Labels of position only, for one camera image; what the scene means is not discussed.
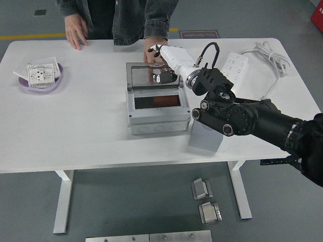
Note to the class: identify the person's left hand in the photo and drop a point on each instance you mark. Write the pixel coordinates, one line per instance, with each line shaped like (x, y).
(151, 43)

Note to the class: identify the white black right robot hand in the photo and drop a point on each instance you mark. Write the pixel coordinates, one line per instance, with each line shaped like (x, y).
(176, 56)

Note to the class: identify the person's right hand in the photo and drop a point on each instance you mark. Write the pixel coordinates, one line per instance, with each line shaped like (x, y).
(77, 30)

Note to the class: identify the grey enclosure box clear lid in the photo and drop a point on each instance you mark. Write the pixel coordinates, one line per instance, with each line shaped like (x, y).
(156, 118)

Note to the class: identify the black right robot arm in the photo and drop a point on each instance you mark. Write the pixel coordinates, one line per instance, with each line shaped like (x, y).
(242, 118)

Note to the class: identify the grey cube with round hole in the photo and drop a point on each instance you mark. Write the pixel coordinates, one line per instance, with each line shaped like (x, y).
(204, 141)

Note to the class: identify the red box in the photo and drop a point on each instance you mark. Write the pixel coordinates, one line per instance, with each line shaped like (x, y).
(318, 16)

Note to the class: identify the brown floor sign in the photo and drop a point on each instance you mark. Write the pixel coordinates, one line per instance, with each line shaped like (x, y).
(199, 34)

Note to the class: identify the person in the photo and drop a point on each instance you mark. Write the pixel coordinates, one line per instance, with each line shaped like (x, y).
(126, 17)

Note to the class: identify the white paper card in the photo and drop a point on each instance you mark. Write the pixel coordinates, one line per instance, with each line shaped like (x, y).
(50, 60)

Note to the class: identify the dark square floor hatch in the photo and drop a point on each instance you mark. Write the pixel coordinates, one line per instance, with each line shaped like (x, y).
(40, 12)

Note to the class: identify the white power strip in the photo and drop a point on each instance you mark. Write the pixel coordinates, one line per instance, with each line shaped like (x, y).
(236, 63)

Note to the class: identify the purple shallow bowl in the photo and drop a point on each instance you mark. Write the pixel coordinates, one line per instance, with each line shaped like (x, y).
(40, 89)

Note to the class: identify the white narrow strip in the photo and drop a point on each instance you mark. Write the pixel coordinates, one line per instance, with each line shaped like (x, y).
(19, 74)

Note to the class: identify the small metal block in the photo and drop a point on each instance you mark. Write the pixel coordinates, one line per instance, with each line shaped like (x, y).
(209, 213)
(200, 189)

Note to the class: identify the black table control panel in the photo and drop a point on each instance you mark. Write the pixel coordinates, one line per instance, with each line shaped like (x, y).
(272, 162)

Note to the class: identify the white table leg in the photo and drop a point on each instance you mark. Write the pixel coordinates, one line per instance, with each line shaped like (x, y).
(243, 196)
(63, 201)

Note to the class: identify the grey metal plate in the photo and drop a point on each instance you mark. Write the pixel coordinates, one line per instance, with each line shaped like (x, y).
(180, 237)
(116, 238)

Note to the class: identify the white wall socket panel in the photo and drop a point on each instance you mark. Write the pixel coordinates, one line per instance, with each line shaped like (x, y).
(38, 75)

